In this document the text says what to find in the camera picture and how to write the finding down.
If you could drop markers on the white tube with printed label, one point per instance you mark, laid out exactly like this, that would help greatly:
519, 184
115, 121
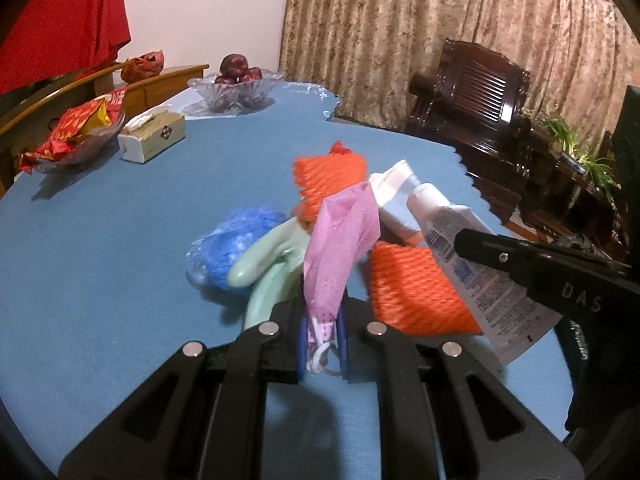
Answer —
475, 280

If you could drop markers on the orange foam fruit net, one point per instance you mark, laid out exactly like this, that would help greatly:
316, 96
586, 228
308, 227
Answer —
415, 290
327, 175

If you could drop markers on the yellow snack packet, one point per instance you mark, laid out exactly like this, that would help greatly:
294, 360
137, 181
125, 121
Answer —
102, 112

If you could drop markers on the red printed plastic bag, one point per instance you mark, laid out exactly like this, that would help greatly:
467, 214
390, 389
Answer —
142, 67

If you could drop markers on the dark wooden armchair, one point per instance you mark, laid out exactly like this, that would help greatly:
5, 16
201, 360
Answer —
475, 95

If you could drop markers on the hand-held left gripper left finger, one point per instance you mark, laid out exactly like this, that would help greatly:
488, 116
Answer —
301, 347

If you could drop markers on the glass snack dish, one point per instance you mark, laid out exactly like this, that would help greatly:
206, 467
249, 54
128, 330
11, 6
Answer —
87, 147

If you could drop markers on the blue tablecloth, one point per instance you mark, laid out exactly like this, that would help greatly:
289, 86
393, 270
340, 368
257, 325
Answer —
125, 260

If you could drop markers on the potted green plant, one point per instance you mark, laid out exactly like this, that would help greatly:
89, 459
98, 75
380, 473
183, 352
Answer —
597, 170
560, 130

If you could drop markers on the blue plastic bag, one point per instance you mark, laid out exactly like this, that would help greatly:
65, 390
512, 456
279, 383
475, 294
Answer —
230, 245

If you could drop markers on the white tube with orange band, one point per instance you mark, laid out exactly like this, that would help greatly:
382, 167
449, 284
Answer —
395, 195

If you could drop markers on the patterned beige curtain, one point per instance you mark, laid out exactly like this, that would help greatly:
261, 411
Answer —
425, 10

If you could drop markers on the large dark red apple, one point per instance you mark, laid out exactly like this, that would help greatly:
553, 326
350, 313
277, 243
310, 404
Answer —
234, 65

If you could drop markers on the red cloth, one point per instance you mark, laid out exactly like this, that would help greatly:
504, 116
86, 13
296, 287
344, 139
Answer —
65, 20

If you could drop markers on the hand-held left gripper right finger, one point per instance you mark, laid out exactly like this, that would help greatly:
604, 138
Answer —
342, 347

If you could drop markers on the light wooden chair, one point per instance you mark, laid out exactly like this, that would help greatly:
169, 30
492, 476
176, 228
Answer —
50, 95

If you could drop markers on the tissue box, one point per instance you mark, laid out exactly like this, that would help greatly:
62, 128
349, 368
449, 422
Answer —
150, 135

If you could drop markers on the small dark red apple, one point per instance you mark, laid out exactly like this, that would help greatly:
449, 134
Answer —
252, 74

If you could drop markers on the dark wooden side table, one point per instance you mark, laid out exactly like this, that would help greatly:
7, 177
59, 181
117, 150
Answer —
550, 190

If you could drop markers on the glass fruit bowl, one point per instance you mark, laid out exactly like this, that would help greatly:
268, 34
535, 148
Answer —
235, 94

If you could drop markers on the light green rubber glove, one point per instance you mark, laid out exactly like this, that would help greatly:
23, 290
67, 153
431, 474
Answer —
272, 260

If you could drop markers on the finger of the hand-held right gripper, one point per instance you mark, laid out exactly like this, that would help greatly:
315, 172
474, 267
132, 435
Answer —
492, 255

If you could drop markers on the light wooden cabinet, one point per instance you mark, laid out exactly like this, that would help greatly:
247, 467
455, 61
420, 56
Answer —
165, 82

